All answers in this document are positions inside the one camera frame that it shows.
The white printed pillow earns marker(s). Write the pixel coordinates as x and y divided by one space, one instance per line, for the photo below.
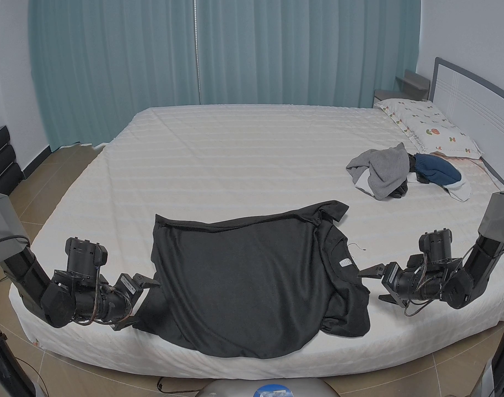
429 126

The bed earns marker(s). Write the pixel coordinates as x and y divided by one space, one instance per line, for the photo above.
235 159

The pile of clothes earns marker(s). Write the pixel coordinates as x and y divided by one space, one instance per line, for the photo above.
384 168

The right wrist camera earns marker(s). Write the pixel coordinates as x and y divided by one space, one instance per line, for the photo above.
416 261

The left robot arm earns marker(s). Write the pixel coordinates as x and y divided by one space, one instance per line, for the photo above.
32 279

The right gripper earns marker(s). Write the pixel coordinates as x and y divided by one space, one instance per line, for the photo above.
417 285

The black T-shirt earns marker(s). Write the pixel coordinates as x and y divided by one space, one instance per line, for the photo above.
243 271

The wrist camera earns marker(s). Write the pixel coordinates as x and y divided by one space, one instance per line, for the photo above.
103 280
416 261

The blue-green curtain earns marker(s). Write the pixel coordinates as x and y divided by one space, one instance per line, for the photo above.
301 35
111 48

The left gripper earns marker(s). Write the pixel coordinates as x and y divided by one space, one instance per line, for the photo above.
107 304

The grey bedside table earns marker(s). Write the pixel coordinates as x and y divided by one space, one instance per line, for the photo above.
413 82

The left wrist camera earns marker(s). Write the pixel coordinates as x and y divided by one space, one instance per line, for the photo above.
103 280

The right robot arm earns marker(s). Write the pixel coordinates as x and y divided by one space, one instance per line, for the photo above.
483 259

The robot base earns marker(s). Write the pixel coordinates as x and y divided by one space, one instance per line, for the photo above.
235 389

